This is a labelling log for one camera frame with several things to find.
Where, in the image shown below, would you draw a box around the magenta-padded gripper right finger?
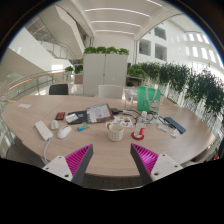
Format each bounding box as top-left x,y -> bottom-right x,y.
130,143 -> 184,185

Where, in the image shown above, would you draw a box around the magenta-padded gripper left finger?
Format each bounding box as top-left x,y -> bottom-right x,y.
42,143 -> 95,187

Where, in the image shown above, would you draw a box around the clear red-labelled water bottle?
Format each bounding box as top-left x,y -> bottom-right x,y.
134,121 -> 147,138

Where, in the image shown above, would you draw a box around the large white computer mouse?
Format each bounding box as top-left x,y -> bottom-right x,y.
56,125 -> 73,140

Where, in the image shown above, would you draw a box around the white power strip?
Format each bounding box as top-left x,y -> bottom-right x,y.
34,120 -> 54,142

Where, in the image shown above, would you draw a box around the dark blue keyboard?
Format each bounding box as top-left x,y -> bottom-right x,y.
163,116 -> 187,135

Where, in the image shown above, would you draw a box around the blue-green tube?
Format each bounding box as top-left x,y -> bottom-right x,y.
77,123 -> 91,132

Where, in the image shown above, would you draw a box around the white card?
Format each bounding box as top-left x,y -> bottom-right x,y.
65,113 -> 79,124

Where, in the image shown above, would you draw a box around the small red and black box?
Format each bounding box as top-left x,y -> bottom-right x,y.
55,111 -> 66,121

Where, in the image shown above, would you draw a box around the black notebook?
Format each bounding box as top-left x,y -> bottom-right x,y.
68,110 -> 88,126

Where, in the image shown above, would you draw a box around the white grid-patterned mug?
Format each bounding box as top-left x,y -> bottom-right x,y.
106,123 -> 125,142

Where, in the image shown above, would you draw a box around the colourful sticker sheet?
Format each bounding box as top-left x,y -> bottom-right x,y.
105,115 -> 134,129

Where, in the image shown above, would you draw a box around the green tote bag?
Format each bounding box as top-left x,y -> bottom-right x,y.
136,86 -> 162,113

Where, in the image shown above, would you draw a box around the black chair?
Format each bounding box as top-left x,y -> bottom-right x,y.
48,83 -> 69,96

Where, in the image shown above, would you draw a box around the clear jar with white lid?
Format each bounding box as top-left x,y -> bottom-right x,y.
124,87 -> 135,109

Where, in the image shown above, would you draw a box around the wooden-railed glass balustrade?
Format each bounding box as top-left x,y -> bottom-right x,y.
0,69 -> 68,101

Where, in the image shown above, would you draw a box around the green hedge row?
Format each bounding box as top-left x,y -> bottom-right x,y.
126,61 -> 224,114

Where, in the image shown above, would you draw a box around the white chair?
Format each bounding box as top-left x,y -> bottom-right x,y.
97,84 -> 125,100

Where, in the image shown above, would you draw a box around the potted green plant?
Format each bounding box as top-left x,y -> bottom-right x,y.
64,64 -> 84,85

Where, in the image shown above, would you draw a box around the white cabinet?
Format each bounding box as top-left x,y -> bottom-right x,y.
82,53 -> 129,98

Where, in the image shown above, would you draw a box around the green plants atop cabinet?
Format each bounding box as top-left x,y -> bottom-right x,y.
82,45 -> 130,57

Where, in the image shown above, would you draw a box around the ceiling light strips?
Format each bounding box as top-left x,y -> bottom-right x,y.
84,0 -> 164,36

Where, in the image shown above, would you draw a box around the white power strip cable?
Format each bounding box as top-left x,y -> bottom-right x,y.
43,138 -> 53,164

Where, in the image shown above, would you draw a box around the black cable bundle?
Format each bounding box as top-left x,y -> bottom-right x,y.
114,108 -> 168,126

